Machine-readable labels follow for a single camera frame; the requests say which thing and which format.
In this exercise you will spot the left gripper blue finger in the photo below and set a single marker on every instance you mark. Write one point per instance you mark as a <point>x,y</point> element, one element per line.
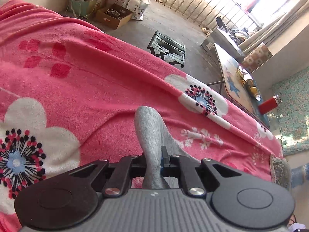
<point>165,160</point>

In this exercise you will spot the grey sweatpants with drawstring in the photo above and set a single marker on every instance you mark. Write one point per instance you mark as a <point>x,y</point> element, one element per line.
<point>152,134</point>

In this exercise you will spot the folding table with print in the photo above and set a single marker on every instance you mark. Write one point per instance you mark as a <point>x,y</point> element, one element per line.
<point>234,88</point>

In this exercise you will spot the dark slatted folding stool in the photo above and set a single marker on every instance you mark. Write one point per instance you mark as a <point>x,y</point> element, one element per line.
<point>168,49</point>

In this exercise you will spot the pink floral fleece blanket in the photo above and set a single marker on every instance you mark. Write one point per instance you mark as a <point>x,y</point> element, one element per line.
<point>70,94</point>

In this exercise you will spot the white cartoon paper bag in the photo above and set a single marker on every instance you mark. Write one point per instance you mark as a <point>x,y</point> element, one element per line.
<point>138,8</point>

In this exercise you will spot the metal balcony railing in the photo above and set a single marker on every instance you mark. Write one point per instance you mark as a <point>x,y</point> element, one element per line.
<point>204,13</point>

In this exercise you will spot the green paper bag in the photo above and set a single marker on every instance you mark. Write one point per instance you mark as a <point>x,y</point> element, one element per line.
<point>82,8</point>

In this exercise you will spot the brown box with cables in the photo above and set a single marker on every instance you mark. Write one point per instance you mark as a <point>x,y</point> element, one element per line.
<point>113,16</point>

